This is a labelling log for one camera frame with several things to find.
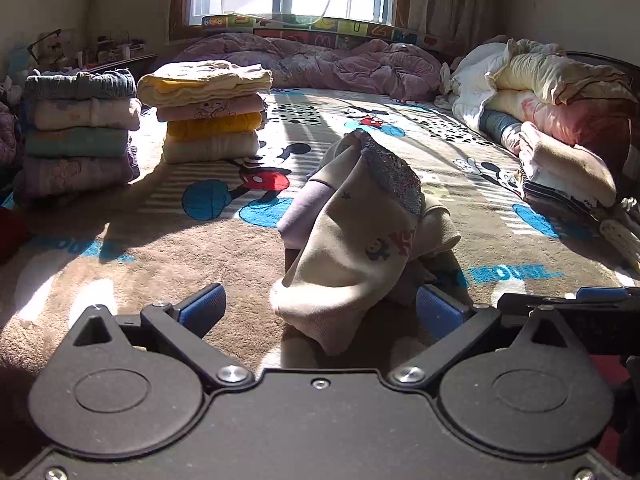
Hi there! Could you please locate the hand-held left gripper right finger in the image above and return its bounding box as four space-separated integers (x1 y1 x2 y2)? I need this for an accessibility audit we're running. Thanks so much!
387 284 573 389

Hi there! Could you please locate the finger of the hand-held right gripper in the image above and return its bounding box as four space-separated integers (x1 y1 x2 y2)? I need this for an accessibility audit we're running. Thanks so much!
497 286 640 356

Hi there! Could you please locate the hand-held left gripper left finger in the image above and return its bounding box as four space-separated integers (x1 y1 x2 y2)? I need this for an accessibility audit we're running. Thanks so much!
71 282 256 392

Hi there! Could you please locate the cream printed sweatshirt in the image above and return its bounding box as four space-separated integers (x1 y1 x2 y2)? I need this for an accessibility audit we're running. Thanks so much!
270 129 462 356

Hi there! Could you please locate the lilac garment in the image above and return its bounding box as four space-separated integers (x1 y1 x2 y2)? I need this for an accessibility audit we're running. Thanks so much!
276 180 335 251

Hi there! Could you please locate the dark striped cloth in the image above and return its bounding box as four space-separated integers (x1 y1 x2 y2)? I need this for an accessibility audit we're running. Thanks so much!
522 180 613 223

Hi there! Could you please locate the folded beige blanket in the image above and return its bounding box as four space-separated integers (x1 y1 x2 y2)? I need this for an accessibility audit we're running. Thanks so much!
519 121 618 208

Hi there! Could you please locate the folded cream white garment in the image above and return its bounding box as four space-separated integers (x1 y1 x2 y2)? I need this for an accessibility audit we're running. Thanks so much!
162 131 261 165

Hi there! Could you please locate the pink quilt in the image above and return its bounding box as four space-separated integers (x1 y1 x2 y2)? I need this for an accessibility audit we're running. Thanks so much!
492 89 640 171

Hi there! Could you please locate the folded mustard yellow garment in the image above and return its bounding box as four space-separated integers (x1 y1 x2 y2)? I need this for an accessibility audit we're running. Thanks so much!
166 112 264 141

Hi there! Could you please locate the folded purple patterned garment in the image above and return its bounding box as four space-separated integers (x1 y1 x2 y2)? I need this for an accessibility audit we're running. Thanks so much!
12 147 142 206

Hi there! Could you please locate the cartoon mouse printed blanket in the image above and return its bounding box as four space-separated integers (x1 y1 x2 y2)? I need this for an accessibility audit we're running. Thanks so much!
0 85 640 376

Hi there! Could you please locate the grey blue pillow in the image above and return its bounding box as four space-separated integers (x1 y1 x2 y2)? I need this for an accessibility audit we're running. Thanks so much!
479 109 525 147

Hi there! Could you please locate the folded pink printed garment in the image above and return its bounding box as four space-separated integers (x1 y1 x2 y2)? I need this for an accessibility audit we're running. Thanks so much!
156 94 267 123

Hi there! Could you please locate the folded teal garment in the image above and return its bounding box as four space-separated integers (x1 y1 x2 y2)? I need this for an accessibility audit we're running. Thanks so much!
22 127 131 158

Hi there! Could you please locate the cream quilt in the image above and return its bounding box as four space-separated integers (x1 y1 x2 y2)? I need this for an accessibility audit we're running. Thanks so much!
487 40 638 106

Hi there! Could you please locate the folded cream yellow garment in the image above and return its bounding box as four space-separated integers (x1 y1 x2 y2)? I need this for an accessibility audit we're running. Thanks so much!
137 60 274 109

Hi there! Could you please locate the folded pale pink garment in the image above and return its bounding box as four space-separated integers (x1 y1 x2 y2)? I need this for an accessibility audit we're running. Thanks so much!
31 97 143 132

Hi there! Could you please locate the white quilt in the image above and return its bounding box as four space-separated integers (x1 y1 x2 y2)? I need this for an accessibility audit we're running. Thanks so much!
435 40 531 133

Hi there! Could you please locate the folded denim blue garment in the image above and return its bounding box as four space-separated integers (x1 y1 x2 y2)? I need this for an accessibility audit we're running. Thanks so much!
24 70 138 103

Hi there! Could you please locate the purple quilt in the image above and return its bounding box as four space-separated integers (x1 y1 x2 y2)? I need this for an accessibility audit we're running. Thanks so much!
167 32 443 102

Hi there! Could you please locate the cluttered desk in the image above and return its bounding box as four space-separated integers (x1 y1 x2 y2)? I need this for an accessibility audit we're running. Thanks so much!
0 29 160 81

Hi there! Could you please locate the colourful letter play mat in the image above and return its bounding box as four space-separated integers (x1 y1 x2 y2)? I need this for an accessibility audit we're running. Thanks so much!
201 14 446 51

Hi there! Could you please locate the beige curtain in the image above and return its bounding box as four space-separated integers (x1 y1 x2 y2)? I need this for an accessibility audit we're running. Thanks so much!
407 0 511 56

